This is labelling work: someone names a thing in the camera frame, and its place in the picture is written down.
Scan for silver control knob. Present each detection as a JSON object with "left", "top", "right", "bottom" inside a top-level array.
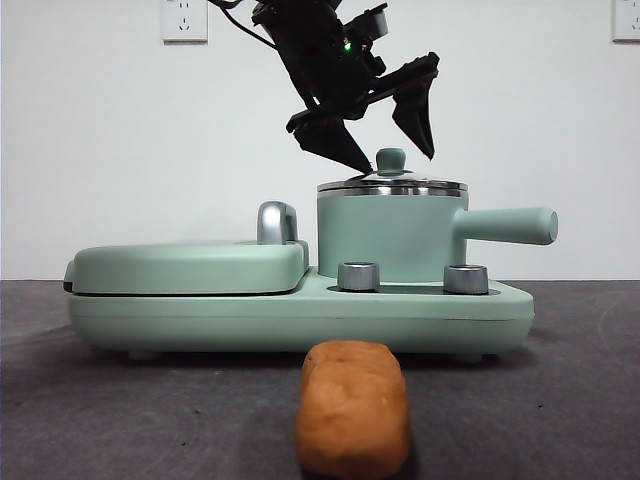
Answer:
[
  {"left": 337, "top": 260, "right": 380, "bottom": 291},
  {"left": 443, "top": 263, "right": 490, "bottom": 295}
]

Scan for chrome cover handle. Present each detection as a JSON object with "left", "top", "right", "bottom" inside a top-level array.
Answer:
[{"left": 257, "top": 201, "right": 300, "bottom": 246}]

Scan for green pot with handle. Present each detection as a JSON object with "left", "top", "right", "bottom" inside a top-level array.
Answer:
[{"left": 316, "top": 188, "right": 560, "bottom": 281}]

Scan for glass lid with green knob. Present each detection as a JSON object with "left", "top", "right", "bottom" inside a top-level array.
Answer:
[{"left": 317, "top": 147, "right": 470, "bottom": 194}]

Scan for brown potato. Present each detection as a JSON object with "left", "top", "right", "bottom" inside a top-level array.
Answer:
[{"left": 293, "top": 340, "right": 412, "bottom": 475}]

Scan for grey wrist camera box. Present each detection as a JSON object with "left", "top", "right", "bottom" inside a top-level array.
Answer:
[{"left": 347, "top": 2, "right": 391, "bottom": 49}]

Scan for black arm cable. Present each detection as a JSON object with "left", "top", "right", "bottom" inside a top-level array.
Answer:
[{"left": 208, "top": 0, "right": 281, "bottom": 51}]

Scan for green griddle cover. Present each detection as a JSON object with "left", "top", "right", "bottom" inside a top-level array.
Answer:
[{"left": 62, "top": 238, "right": 311, "bottom": 297}]

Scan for white wall socket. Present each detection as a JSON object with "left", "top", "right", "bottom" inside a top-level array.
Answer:
[
  {"left": 611, "top": 0, "right": 640, "bottom": 43},
  {"left": 160, "top": 0, "right": 208, "bottom": 43}
]

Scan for green breakfast machine base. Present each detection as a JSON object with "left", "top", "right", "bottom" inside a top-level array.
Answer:
[{"left": 67, "top": 264, "right": 535, "bottom": 362}]

